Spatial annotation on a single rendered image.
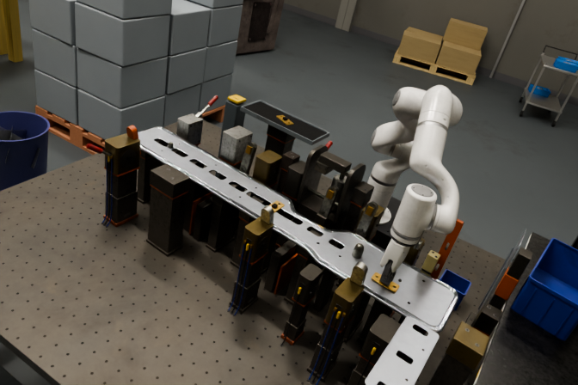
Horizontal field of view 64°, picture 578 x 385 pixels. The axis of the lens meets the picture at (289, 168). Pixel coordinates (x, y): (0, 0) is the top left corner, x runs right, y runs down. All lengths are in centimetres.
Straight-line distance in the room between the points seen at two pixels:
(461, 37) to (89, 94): 624
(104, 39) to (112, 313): 213
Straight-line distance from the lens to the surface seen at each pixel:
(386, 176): 201
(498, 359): 142
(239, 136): 185
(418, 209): 129
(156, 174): 170
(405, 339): 136
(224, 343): 159
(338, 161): 165
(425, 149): 137
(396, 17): 926
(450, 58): 802
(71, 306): 170
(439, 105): 144
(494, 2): 890
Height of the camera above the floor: 194
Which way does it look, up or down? 29 degrees down
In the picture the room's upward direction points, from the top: 13 degrees clockwise
